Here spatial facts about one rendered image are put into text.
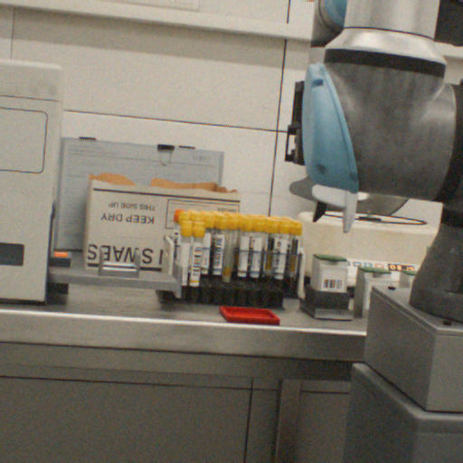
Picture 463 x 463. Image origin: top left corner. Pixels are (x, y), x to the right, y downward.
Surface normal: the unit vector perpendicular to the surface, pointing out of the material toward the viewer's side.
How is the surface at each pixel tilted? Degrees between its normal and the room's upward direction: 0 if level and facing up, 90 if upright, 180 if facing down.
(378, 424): 90
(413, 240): 90
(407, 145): 98
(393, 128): 92
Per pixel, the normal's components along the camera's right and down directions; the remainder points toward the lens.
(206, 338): 0.17, 0.11
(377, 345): -0.98, -0.07
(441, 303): -0.77, -0.02
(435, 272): -0.81, -0.36
